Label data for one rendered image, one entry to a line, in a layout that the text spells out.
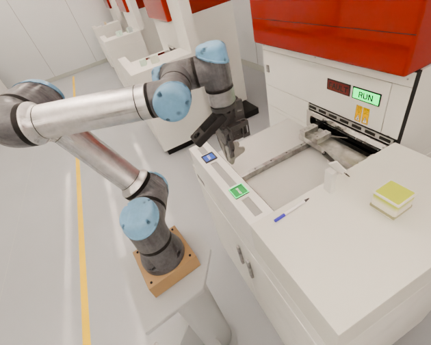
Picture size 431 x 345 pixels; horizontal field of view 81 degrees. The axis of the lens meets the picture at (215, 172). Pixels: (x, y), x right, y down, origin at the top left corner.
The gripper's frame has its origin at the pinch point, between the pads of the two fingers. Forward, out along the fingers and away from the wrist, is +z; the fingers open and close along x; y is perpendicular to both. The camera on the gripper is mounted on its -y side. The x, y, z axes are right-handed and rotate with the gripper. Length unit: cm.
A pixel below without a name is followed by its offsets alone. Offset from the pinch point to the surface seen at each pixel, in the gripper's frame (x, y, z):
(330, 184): -19.8, 23.5, 9.9
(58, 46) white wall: 796, -105, 38
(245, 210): -8.9, -1.9, 14.6
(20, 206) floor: 227, -174, 111
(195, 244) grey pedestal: -0.5, -21.4, 28.7
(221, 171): 14.8, 1.1, 15.0
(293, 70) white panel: 41, 59, 0
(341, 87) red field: 11, 58, 0
